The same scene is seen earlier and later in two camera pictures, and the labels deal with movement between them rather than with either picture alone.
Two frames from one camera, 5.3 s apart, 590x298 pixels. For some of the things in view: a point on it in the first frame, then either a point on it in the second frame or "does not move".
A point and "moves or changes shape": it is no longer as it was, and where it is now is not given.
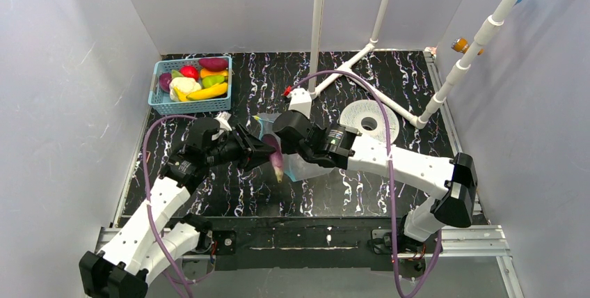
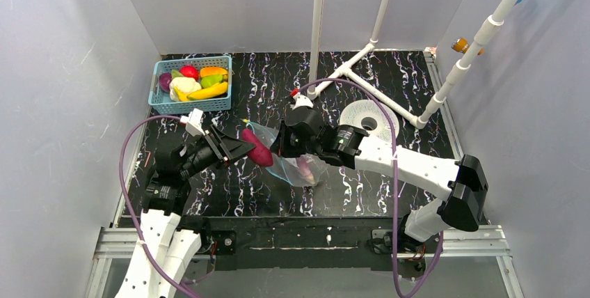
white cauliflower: (185, 84) does not move
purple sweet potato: (214, 64) moves or changes shape
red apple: (190, 71) does not move
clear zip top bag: (296, 166) moves or changes shape
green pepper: (210, 81) does not move
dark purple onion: (165, 78) does not move
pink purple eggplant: (276, 157) → (305, 168)
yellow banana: (216, 90) does not move
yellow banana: (181, 95) does not move
